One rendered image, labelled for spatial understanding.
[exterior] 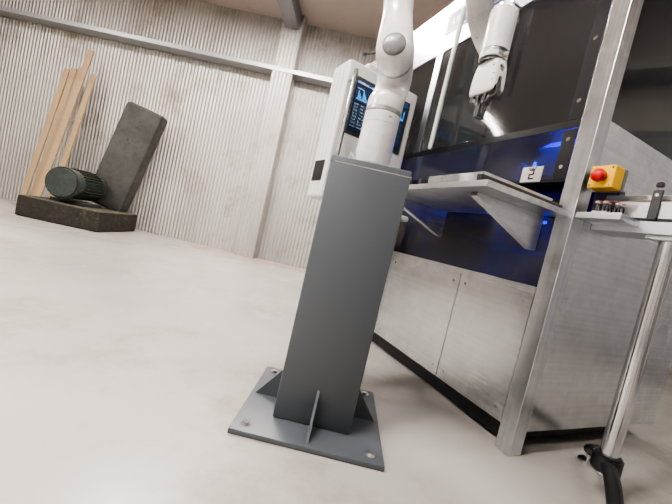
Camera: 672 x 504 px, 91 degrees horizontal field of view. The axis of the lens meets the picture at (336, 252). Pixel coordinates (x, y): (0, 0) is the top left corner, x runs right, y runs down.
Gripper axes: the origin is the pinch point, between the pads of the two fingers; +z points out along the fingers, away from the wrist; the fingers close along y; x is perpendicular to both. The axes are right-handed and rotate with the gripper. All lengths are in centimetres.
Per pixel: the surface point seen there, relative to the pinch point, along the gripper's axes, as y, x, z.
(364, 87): 87, 3, -33
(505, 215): -2.3, -19.8, 28.8
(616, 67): -12, -41, -27
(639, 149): -12, -67, -7
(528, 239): -2.2, -34.1, 34.3
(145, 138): 453, 146, -21
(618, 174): -21.4, -40.7, 10.1
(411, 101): 91, -30, -39
